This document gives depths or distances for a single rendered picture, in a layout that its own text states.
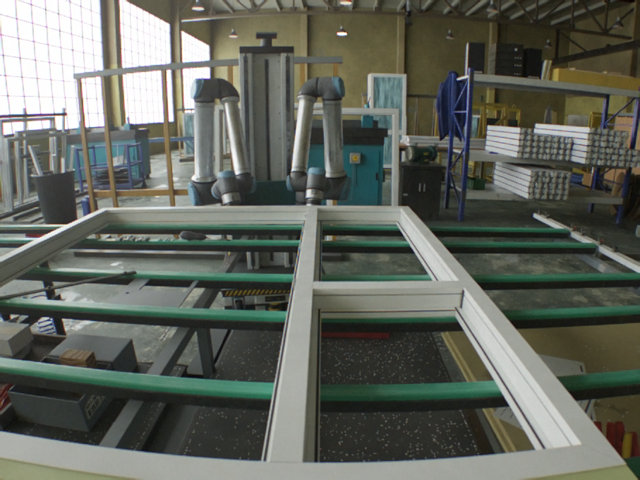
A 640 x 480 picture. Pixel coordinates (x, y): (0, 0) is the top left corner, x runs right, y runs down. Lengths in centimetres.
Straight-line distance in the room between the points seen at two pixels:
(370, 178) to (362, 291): 444
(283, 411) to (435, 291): 54
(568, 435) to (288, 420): 40
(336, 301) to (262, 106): 181
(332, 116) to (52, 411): 188
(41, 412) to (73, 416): 11
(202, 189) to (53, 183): 364
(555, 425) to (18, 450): 76
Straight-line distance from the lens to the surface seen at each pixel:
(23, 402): 124
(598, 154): 572
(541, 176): 550
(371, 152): 530
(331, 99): 224
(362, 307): 97
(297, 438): 55
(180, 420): 116
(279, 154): 259
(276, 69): 259
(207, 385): 77
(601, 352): 150
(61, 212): 580
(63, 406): 115
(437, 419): 111
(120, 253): 429
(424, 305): 100
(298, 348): 72
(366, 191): 537
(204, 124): 223
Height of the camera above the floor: 133
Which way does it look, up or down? 18 degrees down
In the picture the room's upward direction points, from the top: straight up
